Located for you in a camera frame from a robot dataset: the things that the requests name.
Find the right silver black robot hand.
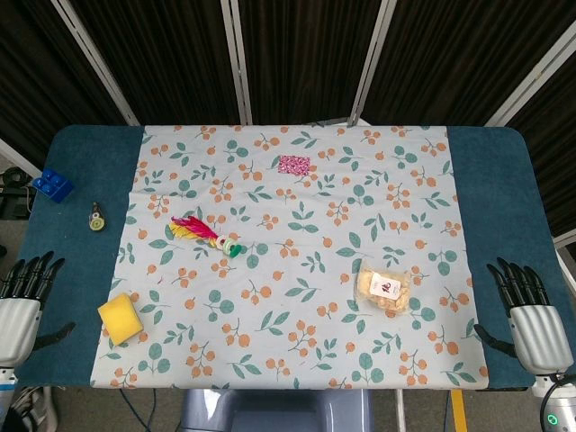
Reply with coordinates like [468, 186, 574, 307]
[473, 256, 563, 375]

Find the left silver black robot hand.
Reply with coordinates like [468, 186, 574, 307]
[0, 250, 76, 368]

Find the feather shuttlecock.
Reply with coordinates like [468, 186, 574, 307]
[169, 215, 245, 259]

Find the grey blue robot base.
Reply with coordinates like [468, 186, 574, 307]
[179, 387, 374, 432]

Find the dark blue table mat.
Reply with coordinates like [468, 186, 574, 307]
[14, 124, 554, 392]

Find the yellow sponge block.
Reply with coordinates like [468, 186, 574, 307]
[97, 292, 144, 347]

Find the small green tape measure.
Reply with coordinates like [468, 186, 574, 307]
[87, 201, 107, 234]

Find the black equipment beside table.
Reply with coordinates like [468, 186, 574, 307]
[0, 165, 38, 221]

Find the blue toy building block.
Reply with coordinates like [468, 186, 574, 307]
[31, 168, 75, 205]

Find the white table leg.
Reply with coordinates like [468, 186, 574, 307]
[394, 389, 408, 432]

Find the clear bag of snacks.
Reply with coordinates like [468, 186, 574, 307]
[352, 264, 413, 317]

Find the floral print tablecloth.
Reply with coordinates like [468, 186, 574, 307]
[88, 122, 491, 391]

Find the pink patterned rectangular patch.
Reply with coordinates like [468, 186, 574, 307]
[277, 155, 312, 176]

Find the blue floor cable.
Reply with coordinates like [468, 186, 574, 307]
[119, 388, 159, 432]

